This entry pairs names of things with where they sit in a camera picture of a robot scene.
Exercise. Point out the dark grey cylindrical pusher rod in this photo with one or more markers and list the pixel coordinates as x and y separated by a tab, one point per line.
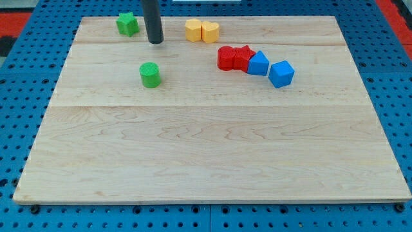
153	23

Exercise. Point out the green star block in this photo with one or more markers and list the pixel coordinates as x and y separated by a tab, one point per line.
127	24

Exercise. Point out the yellow hexagon block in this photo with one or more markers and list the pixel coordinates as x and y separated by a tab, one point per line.
193	30

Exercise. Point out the yellow heart block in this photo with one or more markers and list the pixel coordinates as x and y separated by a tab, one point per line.
210	31

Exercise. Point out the green cylinder block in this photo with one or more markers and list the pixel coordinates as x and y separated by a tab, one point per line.
150	75

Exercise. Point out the red cylinder block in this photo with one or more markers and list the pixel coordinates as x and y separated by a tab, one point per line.
225	58

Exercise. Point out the red star block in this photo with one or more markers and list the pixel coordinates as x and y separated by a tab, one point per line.
242	57

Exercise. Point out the blue triangle block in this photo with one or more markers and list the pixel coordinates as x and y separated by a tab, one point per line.
258	64

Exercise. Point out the light wooden board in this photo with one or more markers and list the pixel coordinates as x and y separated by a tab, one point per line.
208	136

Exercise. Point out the blue cube block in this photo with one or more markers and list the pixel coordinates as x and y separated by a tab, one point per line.
281	74

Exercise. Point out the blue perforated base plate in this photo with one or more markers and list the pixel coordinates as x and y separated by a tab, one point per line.
31	70

